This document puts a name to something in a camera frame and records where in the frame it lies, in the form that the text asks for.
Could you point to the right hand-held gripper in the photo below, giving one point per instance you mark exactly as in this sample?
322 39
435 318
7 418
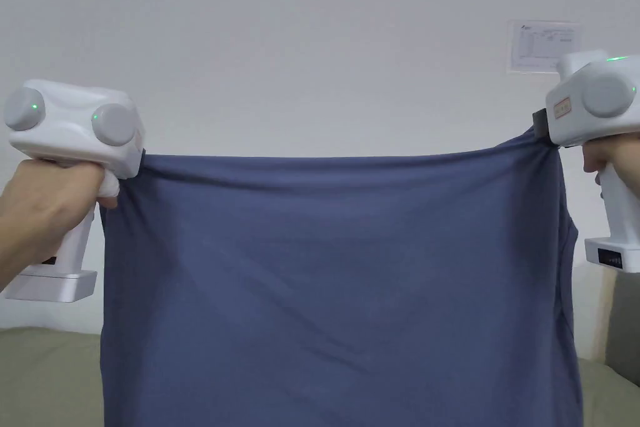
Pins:
590 112

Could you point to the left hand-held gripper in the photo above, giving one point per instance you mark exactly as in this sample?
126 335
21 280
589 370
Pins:
70 117

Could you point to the dark blue shirt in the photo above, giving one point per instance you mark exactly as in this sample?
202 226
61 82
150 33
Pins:
340 287

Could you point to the person's right hand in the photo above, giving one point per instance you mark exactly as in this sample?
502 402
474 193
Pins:
617 157

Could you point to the person's left hand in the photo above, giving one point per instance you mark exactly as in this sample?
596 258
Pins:
42 207

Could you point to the white paper notice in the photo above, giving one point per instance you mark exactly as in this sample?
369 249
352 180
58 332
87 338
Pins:
545 47

